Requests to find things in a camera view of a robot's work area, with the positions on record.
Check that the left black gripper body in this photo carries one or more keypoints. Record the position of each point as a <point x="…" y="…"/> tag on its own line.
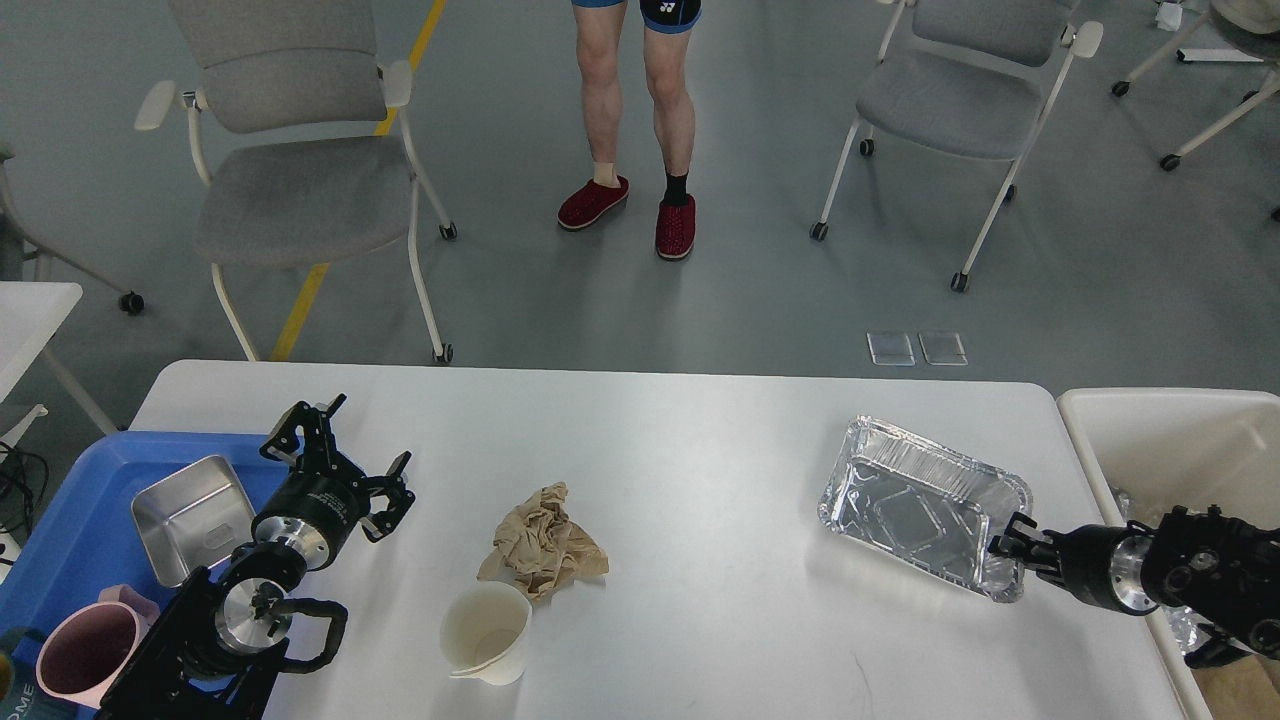
<point x="314" y="515"/>

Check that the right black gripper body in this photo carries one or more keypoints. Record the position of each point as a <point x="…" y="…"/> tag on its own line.
<point x="1101" y="567"/>

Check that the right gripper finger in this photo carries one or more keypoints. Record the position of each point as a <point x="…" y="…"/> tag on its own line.
<point x="1041" y="556"/>
<point x="1022" y="533"/>

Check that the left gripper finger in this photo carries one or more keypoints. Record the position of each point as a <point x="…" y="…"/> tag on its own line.
<point x="393" y="487"/>
<point x="304" y="440"/>

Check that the square steel tray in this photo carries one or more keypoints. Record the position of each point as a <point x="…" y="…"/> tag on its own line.
<point x="194" y="518"/>

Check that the aluminium foil tray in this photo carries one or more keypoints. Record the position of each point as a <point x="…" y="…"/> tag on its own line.
<point x="926" y="505"/>

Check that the white paper cup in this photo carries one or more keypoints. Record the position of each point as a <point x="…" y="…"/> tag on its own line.
<point x="485" y="634"/>

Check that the pink ribbed mug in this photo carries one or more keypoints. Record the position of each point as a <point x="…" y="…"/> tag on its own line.
<point x="84" y="655"/>

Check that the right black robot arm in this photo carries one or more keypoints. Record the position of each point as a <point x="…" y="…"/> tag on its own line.
<point x="1223" y="569"/>

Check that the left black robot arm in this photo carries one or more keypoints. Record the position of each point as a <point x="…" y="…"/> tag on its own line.
<point x="218" y="647"/>

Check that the white plastic bin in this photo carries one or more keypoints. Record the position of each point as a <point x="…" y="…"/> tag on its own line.
<point x="1145" y="450"/>

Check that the crumpled brown paper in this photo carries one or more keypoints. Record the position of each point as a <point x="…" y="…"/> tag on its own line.
<point x="540" y="548"/>

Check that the floor socket plate left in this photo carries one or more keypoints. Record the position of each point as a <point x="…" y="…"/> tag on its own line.
<point x="891" y="348"/>

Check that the blue plastic tray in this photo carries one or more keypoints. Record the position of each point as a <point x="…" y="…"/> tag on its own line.
<point x="88" y="540"/>

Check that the white side table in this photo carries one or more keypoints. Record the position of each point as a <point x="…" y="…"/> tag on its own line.
<point x="31" y="314"/>

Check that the grey chair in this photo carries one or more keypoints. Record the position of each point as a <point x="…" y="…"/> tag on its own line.
<point x="33" y="248"/>
<point x="972" y="79"/>
<point x="277" y="64"/>

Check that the grey chair far left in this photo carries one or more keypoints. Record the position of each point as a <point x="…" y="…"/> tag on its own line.
<point x="33" y="248"/>

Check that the grey chair right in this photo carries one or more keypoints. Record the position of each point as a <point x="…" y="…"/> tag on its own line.
<point x="972" y="79"/>

